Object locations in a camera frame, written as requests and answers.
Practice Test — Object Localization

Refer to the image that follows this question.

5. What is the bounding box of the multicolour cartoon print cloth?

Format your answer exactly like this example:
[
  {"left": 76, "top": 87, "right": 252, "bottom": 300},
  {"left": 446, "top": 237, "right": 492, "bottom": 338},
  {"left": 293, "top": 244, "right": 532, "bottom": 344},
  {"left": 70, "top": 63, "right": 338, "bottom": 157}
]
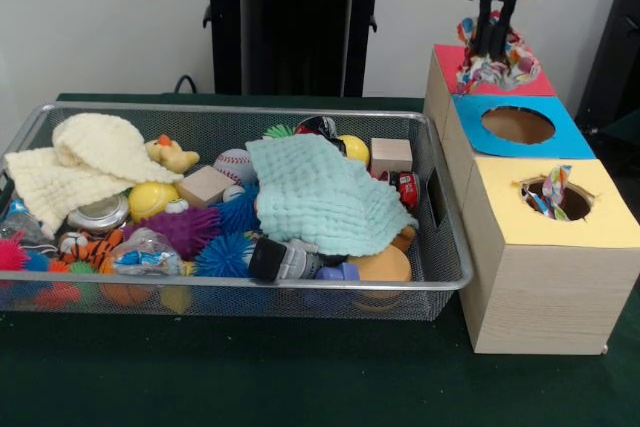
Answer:
[{"left": 455, "top": 15, "right": 542, "bottom": 94}]

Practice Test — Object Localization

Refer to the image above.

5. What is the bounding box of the cream yellow cloth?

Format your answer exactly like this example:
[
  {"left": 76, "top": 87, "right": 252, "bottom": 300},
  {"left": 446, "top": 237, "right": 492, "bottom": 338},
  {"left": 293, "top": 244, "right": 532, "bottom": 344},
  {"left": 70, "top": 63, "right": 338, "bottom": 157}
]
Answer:
[{"left": 5, "top": 112, "right": 184, "bottom": 231}]

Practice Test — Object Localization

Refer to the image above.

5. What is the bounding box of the peach orange ball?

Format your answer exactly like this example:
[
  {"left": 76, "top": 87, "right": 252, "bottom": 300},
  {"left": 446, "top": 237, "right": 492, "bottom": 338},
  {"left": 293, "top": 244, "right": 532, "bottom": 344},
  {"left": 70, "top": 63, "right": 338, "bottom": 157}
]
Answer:
[{"left": 348, "top": 245, "right": 413, "bottom": 288}]

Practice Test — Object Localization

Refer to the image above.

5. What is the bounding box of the small wooden cube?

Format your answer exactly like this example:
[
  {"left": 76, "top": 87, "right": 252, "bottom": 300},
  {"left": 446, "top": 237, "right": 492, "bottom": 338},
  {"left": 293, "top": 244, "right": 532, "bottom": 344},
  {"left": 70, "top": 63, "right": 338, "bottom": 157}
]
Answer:
[{"left": 370, "top": 138, "right": 414, "bottom": 176}]

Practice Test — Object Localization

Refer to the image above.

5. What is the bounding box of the colourful polka dot cloth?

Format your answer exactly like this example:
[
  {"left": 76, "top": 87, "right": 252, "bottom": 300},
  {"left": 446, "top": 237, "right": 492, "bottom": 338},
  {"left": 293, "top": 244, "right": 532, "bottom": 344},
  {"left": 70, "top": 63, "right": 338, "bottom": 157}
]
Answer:
[{"left": 525, "top": 162, "right": 573, "bottom": 220}]

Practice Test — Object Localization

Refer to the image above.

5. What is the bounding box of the black chair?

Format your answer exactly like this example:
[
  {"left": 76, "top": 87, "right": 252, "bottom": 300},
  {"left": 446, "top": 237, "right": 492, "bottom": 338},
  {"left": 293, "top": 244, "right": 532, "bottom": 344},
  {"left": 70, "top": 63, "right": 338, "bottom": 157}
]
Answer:
[{"left": 578, "top": 0, "right": 640, "bottom": 138}]

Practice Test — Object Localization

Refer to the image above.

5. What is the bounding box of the shallow clear mesh bin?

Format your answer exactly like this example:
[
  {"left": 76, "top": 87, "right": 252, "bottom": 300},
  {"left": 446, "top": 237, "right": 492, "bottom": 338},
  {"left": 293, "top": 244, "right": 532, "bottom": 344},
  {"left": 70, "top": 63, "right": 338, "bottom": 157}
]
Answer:
[{"left": 0, "top": 100, "right": 474, "bottom": 323}]

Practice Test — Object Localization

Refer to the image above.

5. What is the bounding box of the pink spiky ball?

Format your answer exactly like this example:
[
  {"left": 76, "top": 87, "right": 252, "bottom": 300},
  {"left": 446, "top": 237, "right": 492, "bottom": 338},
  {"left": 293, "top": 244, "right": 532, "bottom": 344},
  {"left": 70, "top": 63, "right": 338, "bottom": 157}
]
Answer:
[{"left": 0, "top": 235, "right": 33, "bottom": 273}]

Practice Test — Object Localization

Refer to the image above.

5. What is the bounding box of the yellow rubber duck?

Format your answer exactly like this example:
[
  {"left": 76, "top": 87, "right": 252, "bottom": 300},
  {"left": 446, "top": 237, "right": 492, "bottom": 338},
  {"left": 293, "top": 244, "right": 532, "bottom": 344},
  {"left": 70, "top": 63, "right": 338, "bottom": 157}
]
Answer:
[{"left": 146, "top": 134, "right": 200, "bottom": 175}]

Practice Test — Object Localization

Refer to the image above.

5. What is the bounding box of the wooden box with three holes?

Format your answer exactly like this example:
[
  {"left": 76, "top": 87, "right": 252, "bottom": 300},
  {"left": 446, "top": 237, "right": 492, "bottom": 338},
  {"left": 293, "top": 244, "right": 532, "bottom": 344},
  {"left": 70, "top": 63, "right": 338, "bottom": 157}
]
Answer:
[{"left": 424, "top": 44, "right": 640, "bottom": 356}]

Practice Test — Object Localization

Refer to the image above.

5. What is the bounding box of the yellow ball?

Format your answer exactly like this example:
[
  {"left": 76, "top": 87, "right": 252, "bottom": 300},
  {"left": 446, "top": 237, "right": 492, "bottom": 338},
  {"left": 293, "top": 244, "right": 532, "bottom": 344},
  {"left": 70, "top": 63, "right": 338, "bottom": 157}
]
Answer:
[
  {"left": 128, "top": 182, "right": 182, "bottom": 223},
  {"left": 338, "top": 135, "right": 371, "bottom": 168}
]

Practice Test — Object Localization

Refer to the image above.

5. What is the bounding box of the white toy baseball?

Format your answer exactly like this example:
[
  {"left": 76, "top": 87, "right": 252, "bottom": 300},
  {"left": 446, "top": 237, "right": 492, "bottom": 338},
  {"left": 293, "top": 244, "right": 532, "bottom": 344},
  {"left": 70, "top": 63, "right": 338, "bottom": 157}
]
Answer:
[{"left": 213, "top": 149, "right": 257, "bottom": 186}]

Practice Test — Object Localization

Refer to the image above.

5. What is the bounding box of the mint green cloth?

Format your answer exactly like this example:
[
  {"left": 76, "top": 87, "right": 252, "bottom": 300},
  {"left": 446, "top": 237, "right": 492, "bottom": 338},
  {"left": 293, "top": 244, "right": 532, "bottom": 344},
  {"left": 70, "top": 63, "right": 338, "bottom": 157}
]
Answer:
[{"left": 246, "top": 134, "right": 420, "bottom": 257}]

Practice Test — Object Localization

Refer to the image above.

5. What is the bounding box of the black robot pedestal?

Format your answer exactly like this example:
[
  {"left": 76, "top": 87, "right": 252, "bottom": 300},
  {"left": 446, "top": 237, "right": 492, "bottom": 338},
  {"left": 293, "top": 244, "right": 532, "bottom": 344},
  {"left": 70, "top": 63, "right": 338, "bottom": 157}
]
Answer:
[{"left": 193, "top": 0, "right": 403, "bottom": 98}]

